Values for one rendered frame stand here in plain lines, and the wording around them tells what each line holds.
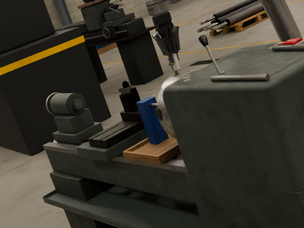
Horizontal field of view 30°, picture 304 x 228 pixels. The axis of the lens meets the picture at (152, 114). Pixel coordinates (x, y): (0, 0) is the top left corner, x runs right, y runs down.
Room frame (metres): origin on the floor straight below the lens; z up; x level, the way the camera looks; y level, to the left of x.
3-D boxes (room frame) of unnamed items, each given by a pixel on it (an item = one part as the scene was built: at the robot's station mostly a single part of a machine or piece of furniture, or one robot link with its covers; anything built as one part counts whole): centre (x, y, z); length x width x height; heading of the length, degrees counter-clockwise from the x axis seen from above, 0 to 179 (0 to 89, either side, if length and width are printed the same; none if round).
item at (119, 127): (2.95, 0.14, 0.95); 0.43 x 0.18 x 0.04; 123
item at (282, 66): (2.11, -0.42, 1.06); 0.59 x 0.48 x 0.39; 33
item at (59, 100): (3.44, 0.48, 1.01); 0.30 x 0.20 x 0.29; 33
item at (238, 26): (11.05, -2.31, 0.07); 1.24 x 0.86 x 0.14; 124
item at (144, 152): (2.66, -0.03, 0.88); 0.36 x 0.30 x 0.04; 123
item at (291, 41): (2.18, -0.61, 1.26); 0.06 x 0.06 x 0.02; 33
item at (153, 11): (2.28, -0.16, 1.55); 0.09 x 0.09 x 0.06
